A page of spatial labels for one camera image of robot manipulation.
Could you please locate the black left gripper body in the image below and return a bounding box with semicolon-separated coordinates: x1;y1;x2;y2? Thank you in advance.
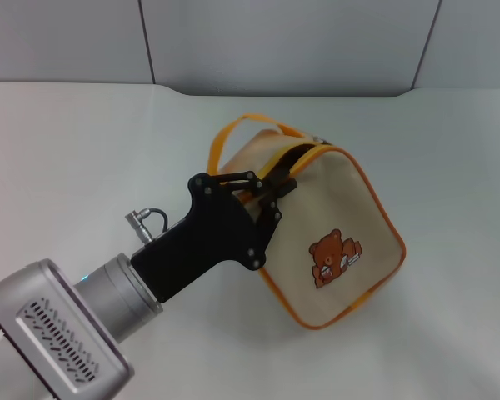
130;171;273;304

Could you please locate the beige bear food bag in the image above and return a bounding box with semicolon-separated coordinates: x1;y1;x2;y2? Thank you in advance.
207;112;408;333

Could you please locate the metal connector with black cable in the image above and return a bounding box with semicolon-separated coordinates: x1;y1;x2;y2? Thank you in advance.
123;207;170;243

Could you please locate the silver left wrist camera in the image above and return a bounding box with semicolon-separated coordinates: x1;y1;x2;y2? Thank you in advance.
0;257;135;395

